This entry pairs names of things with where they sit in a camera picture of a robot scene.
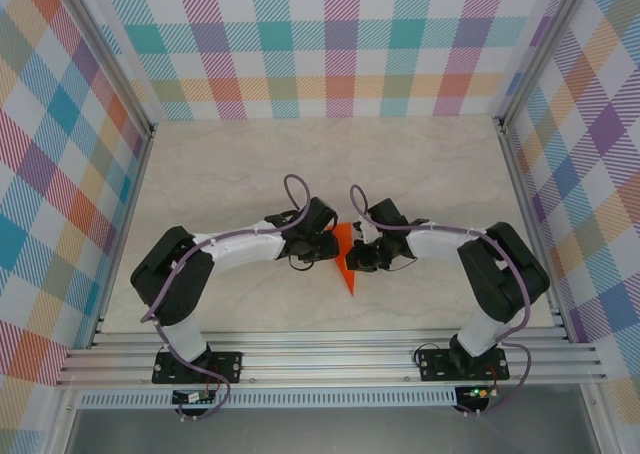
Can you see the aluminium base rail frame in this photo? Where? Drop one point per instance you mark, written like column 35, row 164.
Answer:
column 330, row 359

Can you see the orange block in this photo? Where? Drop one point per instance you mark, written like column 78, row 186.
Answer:
column 343, row 269

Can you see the small black circuit board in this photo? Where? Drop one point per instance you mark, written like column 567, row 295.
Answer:
column 187, row 398

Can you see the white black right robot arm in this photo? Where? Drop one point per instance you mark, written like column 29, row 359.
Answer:
column 505, row 279

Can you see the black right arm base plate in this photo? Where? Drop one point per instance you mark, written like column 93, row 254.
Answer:
column 435, row 366

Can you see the circuit board with green light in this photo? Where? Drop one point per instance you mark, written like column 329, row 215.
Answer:
column 475, row 393

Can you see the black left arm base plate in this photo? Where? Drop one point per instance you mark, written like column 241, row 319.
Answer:
column 225, row 366

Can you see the aluminium side rail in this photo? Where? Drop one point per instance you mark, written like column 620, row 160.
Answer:
column 118, row 249
column 519, row 174

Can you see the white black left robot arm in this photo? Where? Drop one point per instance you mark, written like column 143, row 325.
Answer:
column 245, row 246

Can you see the aluminium corner post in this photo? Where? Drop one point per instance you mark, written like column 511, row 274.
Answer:
column 541, row 49
column 106, row 49

